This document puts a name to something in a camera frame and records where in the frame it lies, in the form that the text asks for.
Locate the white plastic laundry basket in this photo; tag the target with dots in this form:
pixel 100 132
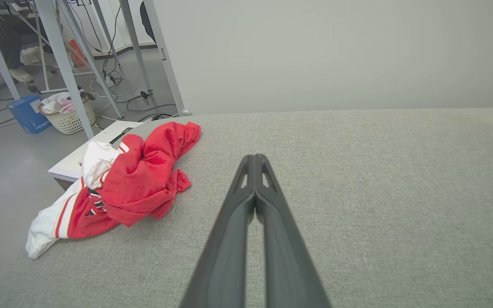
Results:
pixel 71 122

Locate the orange container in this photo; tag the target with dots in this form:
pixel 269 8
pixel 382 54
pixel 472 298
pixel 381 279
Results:
pixel 76 53

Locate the seated person legs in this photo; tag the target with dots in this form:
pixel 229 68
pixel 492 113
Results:
pixel 13 42

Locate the blue cardboard box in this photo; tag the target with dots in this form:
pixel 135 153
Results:
pixel 26 113

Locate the white partition post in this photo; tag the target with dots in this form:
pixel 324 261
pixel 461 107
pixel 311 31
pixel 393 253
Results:
pixel 167 64

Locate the white equipment case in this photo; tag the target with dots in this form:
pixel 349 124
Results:
pixel 71 164

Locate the red white basketball jersey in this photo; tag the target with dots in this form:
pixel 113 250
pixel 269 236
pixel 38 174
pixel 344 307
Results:
pixel 144 179

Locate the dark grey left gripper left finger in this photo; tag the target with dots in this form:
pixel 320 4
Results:
pixel 225 256

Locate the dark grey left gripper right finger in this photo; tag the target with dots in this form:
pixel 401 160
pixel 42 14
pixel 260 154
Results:
pixel 289 265

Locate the white metal desk frame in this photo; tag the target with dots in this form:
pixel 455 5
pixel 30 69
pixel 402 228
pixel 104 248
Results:
pixel 60 55

